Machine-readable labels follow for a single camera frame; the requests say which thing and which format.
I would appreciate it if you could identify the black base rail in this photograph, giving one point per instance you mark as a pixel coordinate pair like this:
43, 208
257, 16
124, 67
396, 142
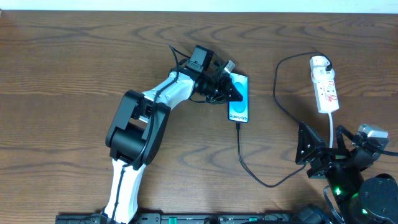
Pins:
156, 218

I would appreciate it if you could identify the white power strip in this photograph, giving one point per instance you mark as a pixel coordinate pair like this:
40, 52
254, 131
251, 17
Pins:
325, 95

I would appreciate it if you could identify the blue screen Galaxy smartphone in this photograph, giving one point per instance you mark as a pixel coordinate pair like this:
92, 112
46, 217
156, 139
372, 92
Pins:
238, 109

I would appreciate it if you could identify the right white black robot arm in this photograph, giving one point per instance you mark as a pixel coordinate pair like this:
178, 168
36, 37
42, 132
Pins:
359, 200

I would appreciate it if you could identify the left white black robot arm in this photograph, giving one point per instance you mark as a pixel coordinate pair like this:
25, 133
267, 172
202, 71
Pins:
138, 127

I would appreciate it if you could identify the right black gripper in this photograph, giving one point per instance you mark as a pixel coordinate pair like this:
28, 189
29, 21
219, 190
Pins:
325, 160

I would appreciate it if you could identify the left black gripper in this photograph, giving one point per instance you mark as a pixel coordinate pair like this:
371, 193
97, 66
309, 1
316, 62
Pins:
221, 88

